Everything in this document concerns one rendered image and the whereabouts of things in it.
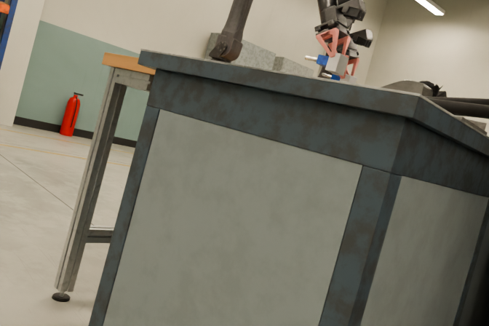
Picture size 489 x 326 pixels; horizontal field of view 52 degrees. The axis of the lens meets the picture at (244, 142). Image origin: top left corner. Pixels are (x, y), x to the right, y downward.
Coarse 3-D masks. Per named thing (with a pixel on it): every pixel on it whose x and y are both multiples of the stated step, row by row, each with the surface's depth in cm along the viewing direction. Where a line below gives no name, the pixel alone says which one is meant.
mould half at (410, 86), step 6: (390, 84) 147; (396, 84) 146; (402, 84) 145; (408, 84) 143; (414, 84) 142; (420, 84) 141; (402, 90) 144; (408, 90) 143; (414, 90) 142; (420, 90) 141; (426, 90) 143; (432, 90) 147; (468, 120) 137; (474, 126) 142; (486, 132) 152
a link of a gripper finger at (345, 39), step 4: (332, 28) 147; (340, 28) 146; (344, 28) 149; (340, 32) 147; (344, 32) 148; (340, 36) 150; (344, 36) 150; (348, 36) 149; (340, 40) 151; (344, 40) 150; (348, 40) 150; (328, 44) 153; (332, 44) 152; (340, 44) 152; (344, 44) 149; (348, 44) 150; (332, 48) 152; (344, 48) 149; (336, 52) 151; (344, 52) 149
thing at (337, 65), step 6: (336, 54) 145; (312, 60) 152; (318, 60) 149; (324, 60) 147; (330, 60) 146; (336, 60) 144; (342, 60) 145; (348, 60) 148; (324, 66) 150; (330, 66) 145; (336, 66) 144; (342, 66) 146; (330, 72) 149; (336, 72) 145; (342, 72) 147
